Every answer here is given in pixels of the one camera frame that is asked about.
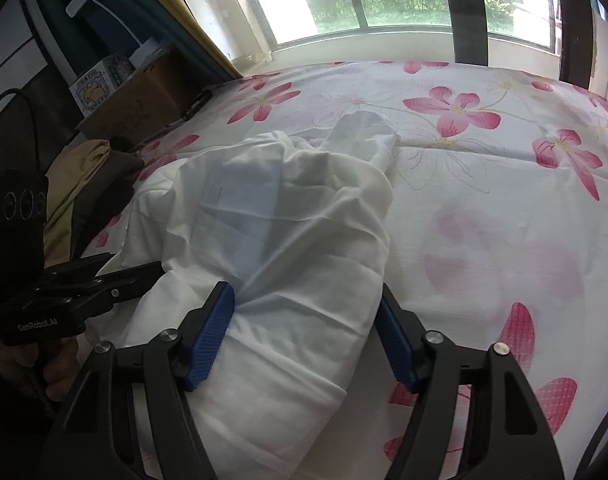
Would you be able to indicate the large white cloth garment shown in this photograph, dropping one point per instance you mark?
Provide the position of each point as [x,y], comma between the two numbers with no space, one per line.
[296,225]

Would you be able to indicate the floral pink bed sheet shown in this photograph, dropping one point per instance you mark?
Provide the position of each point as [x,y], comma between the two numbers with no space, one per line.
[498,231]

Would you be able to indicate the black balcony railing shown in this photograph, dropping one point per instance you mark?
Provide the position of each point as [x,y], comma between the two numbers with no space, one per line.
[288,23]

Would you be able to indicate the white charger with cable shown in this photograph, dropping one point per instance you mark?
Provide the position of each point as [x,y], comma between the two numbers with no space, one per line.
[146,50]

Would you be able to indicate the dark door frame left post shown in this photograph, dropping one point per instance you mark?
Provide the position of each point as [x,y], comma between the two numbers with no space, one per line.
[470,35]

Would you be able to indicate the yellow brown folded clothes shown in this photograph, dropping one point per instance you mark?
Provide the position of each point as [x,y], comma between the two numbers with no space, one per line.
[89,185]

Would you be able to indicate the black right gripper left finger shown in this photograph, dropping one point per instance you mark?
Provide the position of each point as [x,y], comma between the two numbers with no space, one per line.
[99,421]

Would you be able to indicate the dark door frame right post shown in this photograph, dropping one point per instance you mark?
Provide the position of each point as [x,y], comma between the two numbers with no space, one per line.
[577,42]

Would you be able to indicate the dark door frame post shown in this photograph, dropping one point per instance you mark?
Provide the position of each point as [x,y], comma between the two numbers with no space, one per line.
[470,35]
[577,42]

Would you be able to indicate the small printed box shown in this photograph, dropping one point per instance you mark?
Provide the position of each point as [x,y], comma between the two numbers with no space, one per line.
[99,82]

